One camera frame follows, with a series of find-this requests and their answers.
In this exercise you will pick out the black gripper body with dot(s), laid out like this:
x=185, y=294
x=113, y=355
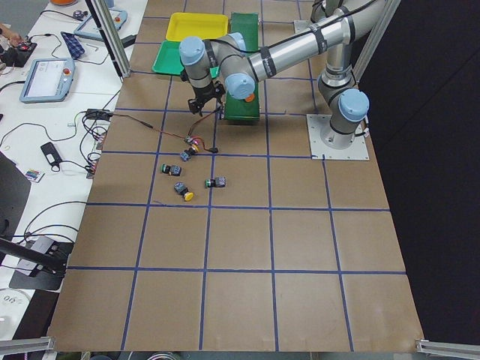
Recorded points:
x=205, y=94

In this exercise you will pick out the plain orange cylinder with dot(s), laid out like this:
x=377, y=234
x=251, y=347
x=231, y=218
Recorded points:
x=250, y=98

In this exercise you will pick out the green push button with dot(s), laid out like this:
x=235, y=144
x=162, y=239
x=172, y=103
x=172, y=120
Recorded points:
x=171, y=170
x=217, y=182

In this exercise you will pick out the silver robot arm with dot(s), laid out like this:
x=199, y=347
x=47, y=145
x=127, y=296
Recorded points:
x=332, y=34

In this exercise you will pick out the person hand at desk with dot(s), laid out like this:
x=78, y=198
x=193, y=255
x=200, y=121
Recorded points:
x=13, y=37

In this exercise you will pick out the green plastic tray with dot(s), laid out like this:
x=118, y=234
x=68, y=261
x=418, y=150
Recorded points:
x=168, y=60

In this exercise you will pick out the small motor controller board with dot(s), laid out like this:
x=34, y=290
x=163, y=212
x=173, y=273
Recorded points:
x=192, y=140

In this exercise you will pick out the yellow push button near board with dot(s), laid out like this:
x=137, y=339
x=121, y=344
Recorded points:
x=188, y=153

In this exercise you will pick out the green conveyor belt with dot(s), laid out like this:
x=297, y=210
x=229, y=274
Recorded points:
x=240, y=110

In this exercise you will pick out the yellow plastic tray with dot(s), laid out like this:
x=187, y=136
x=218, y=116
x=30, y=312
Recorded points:
x=201, y=25

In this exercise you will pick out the yellow push button far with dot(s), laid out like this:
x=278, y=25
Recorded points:
x=182, y=190

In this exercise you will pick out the blue plaid cloth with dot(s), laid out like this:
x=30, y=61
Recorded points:
x=74, y=47

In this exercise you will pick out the lower teach pendant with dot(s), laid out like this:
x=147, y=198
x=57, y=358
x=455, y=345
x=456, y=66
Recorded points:
x=49, y=80

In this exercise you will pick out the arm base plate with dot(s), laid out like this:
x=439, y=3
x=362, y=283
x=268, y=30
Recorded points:
x=326, y=144
x=301, y=25

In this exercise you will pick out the aluminium frame post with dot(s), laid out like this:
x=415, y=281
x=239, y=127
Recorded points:
x=104, y=22

